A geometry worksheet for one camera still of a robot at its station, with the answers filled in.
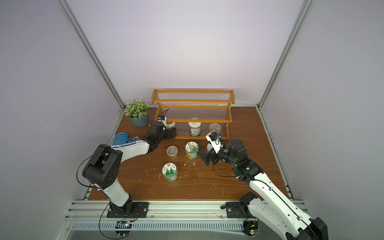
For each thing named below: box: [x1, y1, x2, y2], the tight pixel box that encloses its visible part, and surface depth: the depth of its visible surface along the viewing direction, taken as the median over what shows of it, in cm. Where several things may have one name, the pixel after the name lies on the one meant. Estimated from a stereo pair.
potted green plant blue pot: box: [124, 97, 150, 128], surface depth 100 cm
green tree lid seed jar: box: [162, 162, 178, 183], surface depth 80 cm
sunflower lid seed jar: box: [185, 141, 199, 160], surface depth 89 cm
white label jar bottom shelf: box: [188, 122, 202, 137], surface depth 97 cm
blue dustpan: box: [112, 133, 139, 146], surface depth 102 cm
